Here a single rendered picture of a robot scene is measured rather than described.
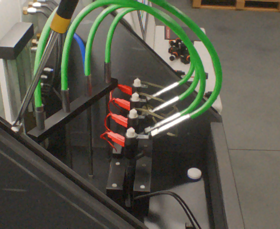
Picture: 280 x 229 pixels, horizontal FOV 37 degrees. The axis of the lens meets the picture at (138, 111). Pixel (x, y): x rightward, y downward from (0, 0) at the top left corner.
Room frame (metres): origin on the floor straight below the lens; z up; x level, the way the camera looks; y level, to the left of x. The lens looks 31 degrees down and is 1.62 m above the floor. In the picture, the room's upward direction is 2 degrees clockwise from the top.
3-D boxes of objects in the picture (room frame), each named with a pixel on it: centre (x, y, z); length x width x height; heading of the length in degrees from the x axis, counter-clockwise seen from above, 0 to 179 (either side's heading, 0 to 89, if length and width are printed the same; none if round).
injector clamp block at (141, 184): (0.88, 0.01, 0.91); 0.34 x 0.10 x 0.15; 178
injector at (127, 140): (0.76, 0.01, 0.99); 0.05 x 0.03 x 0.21; 88
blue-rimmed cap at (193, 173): (0.95, -0.17, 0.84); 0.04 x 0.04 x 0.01
